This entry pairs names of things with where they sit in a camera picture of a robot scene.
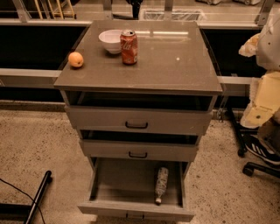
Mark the black office chair base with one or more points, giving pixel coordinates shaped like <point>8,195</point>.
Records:
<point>249,168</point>

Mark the grey drawer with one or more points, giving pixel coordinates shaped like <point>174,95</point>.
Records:
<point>134,112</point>
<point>126,188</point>
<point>149,146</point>

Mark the white ceramic bowl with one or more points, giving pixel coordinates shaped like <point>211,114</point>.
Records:
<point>110,40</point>

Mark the red soda can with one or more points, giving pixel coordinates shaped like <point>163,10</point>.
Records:
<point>128,40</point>

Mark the black and white sneaker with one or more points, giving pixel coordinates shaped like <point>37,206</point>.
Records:
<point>254,146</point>

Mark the grey middle drawer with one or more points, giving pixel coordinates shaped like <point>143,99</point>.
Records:
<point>149,146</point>

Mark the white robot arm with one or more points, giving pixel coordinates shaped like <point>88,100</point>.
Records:
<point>268,46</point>

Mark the orange fruit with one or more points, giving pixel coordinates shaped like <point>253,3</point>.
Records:
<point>75,59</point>

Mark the grey metal railing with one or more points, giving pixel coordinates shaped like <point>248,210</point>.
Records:
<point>34,78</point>

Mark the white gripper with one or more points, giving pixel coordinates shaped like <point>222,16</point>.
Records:
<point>269,48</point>

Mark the black stand leg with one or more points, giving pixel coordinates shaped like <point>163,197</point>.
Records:
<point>26,213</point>

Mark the grey drawer cabinet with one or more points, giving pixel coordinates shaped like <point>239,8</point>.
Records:
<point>172,60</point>

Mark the grey top drawer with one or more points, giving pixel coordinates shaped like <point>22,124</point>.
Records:
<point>134,112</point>

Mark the grey bottom drawer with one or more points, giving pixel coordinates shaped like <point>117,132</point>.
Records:
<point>126,188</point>

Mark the clear plastic water bottle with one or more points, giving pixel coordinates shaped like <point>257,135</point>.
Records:
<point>161,184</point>

